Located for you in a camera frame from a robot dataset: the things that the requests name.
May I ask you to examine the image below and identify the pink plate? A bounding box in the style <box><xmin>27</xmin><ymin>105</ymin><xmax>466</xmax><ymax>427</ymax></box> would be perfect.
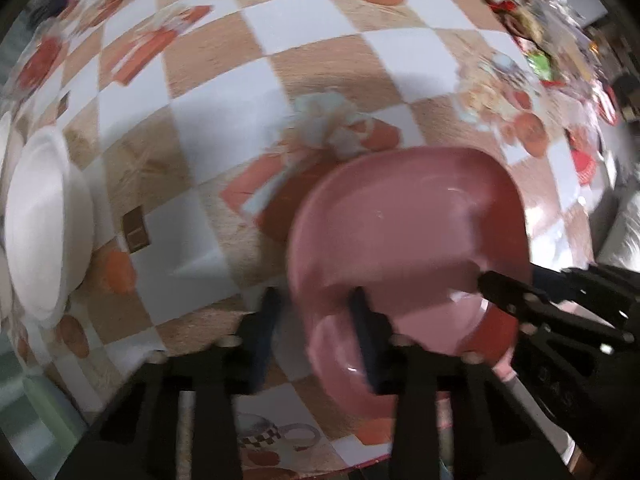
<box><xmin>286</xmin><ymin>146</ymin><xmax>534</xmax><ymax>361</ymax></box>

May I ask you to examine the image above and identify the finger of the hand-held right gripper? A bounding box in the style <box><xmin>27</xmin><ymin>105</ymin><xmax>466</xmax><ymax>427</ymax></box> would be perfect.
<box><xmin>530</xmin><ymin>264</ymin><xmax>640</xmax><ymax>321</ymax></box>
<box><xmin>476</xmin><ymin>270</ymin><xmax>633</xmax><ymax>354</ymax></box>

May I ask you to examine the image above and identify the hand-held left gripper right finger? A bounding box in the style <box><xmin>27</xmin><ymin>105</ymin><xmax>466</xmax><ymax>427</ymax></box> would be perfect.
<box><xmin>350</xmin><ymin>287</ymin><xmax>571</xmax><ymax>480</ymax></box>

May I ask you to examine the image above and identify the red and white packet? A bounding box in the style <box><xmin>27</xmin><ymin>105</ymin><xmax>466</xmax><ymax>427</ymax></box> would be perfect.
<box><xmin>592</xmin><ymin>82</ymin><xmax>621</xmax><ymax>126</ymax></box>

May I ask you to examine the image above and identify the checked printed tablecloth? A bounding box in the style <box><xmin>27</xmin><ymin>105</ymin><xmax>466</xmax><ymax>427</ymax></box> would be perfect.
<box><xmin>0</xmin><ymin>0</ymin><xmax>621</xmax><ymax>471</ymax></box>

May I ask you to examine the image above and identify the green packet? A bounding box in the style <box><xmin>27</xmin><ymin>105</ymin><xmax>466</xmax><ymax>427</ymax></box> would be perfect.
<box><xmin>529</xmin><ymin>50</ymin><xmax>556</xmax><ymax>81</ymax></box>

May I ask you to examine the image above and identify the pink bowl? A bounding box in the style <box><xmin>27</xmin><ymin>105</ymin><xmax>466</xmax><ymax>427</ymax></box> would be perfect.
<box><xmin>306</xmin><ymin>307</ymin><xmax>518</xmax><ymax>418</ymax></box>

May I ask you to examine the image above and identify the pile of assorted packets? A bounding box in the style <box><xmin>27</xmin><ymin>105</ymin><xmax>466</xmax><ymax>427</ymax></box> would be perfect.
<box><xmin>502</xmin><ymin>0</ymin><xmax>608</xmax><ymax>93</ymax></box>

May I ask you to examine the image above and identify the white sofa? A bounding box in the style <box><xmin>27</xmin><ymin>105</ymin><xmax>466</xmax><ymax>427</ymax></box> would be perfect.
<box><xmin>597</xmin><ymin>195</ymin><xmax>640</xmax><ymax>276</ymax></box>

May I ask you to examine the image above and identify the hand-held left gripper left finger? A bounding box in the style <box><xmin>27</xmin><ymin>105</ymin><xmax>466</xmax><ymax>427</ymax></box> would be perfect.
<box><xmin>60</xmin><ymin>287</ymin><xmax>283</xmax><ymax>480</ymax></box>

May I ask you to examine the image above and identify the white plate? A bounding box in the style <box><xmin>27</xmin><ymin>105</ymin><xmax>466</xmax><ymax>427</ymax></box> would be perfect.
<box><xmin>4</xmin><ymin>126</ymin><xmax>96</xmax><ymax>330</ymax></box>

